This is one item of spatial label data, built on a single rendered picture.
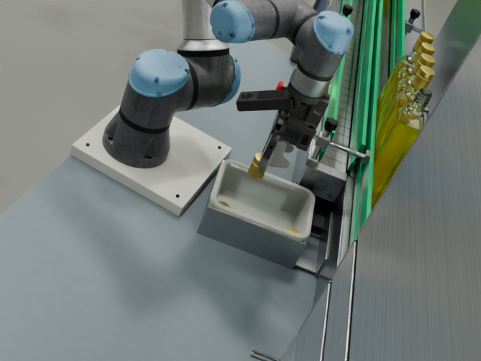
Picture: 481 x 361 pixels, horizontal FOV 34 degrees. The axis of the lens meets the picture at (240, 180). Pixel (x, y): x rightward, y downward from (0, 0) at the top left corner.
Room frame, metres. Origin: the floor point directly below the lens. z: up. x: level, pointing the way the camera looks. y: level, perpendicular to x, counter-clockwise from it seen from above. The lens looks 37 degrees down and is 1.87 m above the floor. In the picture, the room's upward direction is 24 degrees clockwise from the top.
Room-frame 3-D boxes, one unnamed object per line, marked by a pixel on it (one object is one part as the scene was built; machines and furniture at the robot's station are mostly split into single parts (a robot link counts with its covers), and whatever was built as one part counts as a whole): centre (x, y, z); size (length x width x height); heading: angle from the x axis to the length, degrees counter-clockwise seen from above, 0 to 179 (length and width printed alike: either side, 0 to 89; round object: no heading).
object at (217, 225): (1.34, -0.09, 0.79); 0.27 x 0.17 x 0.08; 95
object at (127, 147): (1.40, 0.25, 0.83); 0.15 x 0.15 x 0.10
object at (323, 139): (1.46, -0.15, 0.95); 0.17 x 0.03 x 0.12; 95
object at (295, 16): (1.40, 0.05, 1.21); 0.11 x 0.11 x 0.08; 54
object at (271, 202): (1.34, -0.06, 0.80); 0.22 x 0.17 x 0.09; 95
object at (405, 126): (1.50, -0.28, 0.99); 0.06 x 0.06 x 0.21; 5
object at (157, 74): (1.40, 0.24, 0.94); 0.13 x 0.12 x 0.14; 144
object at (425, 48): (1.67, -0.26, 1.14); 0.04 x 0.04 x 0.04
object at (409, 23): (2.24, -0.29, 0.94); 0.07 x 0.04 x 0.13; 95
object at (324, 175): (1.47, -0.17, 0.85); 0.09 x 0.04 x 0.07; 95
